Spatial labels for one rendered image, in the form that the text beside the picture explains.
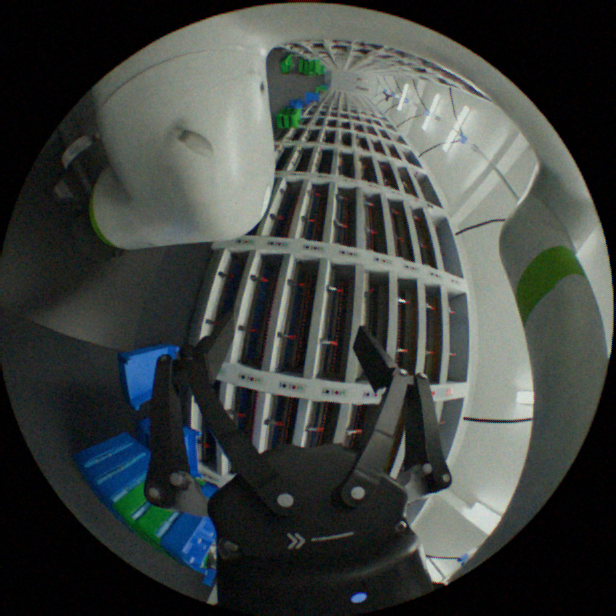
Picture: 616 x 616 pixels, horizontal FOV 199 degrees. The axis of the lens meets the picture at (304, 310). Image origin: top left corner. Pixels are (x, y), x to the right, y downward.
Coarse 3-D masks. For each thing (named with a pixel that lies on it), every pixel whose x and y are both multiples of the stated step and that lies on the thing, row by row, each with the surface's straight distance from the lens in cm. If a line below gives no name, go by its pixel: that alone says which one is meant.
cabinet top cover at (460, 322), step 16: (448, 224) 174; (448, 240) 169; (448, 256) 164; (464, 272) 150; (464, 304) 141; (464, 320) 139; (464, 336) 137; (464, 352) 136; (464, 368) 135; (448, 400) 145; (464, 400) 135; (448, 416) 145; (448, 432) 146; (448, 448) 147
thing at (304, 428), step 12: (300, 408) 86; (312, 408) 91; (324, 408) 104; (300, 420) 88; (312, 420) 94; (324, 420) 106; (300, 432) 90; (312, 432) 98; (324, 432) 109; (300, 444) 93; (312, 444) 110; (324, 444) 112
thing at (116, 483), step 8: (144, 456) 79; (136, 464) 76; (144, 464) 76; (120, 472) 74; (128, 472) 73; (136, 472) 73; (144, 472) 73; (112, 480) 72; (120, 480) 72; (128, 480) 71; (96, 488) 71; (104, 488) 71; (112, 488) 70; (120, 488) 69; (104, 496) 69; (112, 504) 67; (120, 520) 83; (128, 528) 85
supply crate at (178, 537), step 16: (208, 496) 65; (176, 528) 60; (192, 528) 59; (208, 528) 81; (160, 544) 59; (176, 544) 58; (192, 544) 78; (208, 544) 78; (176, 560) 73; (192, 560) 57
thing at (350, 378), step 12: (360, 264) 98; (360, 276) 95; (372, 276) 110; (360, 288) 92; (360, 300) 90; (360, 312) 88; (360, 324) 86; (348, 360) 85; (348, 372) 85; (360, 384) 85
